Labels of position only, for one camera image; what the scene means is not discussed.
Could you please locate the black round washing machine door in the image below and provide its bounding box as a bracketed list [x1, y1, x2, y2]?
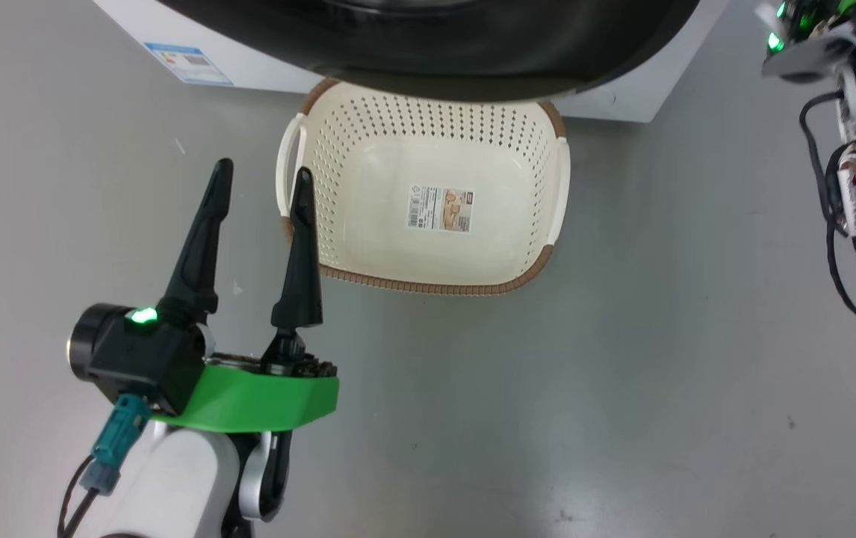
[155, 0, 701, 104]

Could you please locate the blue energy label sticker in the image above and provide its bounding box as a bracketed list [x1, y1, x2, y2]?
[143, 43, 235, 86]

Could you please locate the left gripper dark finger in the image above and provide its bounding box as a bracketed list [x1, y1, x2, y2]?
[271, 167, 324, 344]
[158, 158, 235, 326]

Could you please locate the cream perforated laundry basket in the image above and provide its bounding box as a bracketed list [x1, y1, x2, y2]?
[276, 78, 571, 297]

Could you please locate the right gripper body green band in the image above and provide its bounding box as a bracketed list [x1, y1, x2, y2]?
[772, 0, 856, 38]

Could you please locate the basket product label sticker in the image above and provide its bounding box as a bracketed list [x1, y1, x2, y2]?
[406, 185, 476, 233]

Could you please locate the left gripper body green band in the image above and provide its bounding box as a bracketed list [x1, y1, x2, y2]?
[150, 333, 340, 434]

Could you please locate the white washing machine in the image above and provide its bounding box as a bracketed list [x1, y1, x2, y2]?
[92, 0, 731, 124]

